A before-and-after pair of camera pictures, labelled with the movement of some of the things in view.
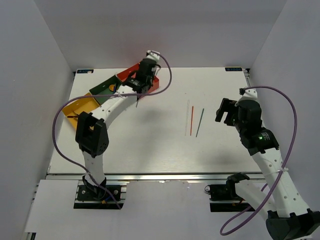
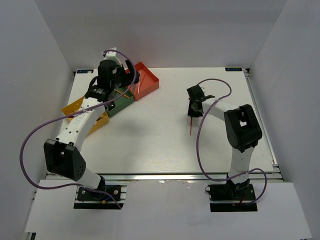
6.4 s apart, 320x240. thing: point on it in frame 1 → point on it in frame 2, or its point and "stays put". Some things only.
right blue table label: (233, 69) stays put
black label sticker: (85, 71) stays put
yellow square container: (73, 108) stays put
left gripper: (152, 77) → (128, 77)
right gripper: (226, 105) → (191, 113)
